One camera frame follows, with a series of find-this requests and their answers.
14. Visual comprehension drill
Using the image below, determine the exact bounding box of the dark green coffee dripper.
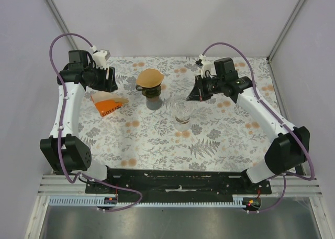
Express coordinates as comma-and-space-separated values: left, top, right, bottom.
136, 84, 161, 99

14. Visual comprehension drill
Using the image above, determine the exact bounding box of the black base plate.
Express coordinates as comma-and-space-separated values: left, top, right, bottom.
85, 169, 272, 202

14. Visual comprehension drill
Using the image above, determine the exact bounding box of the white slotted cable duct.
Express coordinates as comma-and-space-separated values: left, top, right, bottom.
49, 196, 261, 209

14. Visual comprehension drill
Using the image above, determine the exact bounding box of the brown paper coffee filter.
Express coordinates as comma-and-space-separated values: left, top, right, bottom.
136, 69, 164, 88

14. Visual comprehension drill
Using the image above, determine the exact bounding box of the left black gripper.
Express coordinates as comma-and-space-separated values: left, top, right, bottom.
87, 63, 118, 93

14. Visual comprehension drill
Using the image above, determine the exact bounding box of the purple cable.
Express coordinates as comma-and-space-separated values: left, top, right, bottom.
200, 42, 316, 214
49, 32, 143, 212

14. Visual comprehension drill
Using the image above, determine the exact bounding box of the glass cup with brown band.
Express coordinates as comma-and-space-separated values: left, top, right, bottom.
174, 114, 192, 132

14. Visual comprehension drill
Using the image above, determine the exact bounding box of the floral tablecloth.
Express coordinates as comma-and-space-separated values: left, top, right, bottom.
79, 57, 270, 171

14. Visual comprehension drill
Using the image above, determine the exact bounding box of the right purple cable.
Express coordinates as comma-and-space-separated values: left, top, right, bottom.
200, 42, 316, 214

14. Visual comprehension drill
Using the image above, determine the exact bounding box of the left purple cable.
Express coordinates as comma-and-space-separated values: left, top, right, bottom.
49, 32, 143, 212

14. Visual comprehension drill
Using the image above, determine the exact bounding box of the orange coffee filter pack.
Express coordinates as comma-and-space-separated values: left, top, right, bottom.
91, 91, 129, 117

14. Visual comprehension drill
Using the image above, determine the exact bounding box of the aluminium frame post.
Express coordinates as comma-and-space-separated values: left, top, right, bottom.
266, 0, 307, 63
43, 0, 79, 50

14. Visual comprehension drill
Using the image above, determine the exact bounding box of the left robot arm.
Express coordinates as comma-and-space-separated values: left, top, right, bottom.
40, 47, 118, 193

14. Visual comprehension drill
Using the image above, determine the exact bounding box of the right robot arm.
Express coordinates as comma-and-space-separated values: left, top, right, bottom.
186, 55, 310, 194

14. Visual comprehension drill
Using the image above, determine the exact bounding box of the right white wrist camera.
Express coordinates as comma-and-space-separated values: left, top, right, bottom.
195, 54, 213, 78

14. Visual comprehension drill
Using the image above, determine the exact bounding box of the left aluminium frame post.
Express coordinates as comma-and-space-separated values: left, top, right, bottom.
43, 0, 79, 50

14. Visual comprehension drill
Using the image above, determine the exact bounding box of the right aluminium frame post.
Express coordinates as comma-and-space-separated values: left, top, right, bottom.
266, 0, 307, 63

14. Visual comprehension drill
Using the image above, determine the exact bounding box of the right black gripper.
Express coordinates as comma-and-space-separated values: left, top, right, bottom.
187, 74, 225, 102

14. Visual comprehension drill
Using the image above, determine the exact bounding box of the clear glass carafe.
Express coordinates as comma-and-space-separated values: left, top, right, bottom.
169, 96, 195, 123

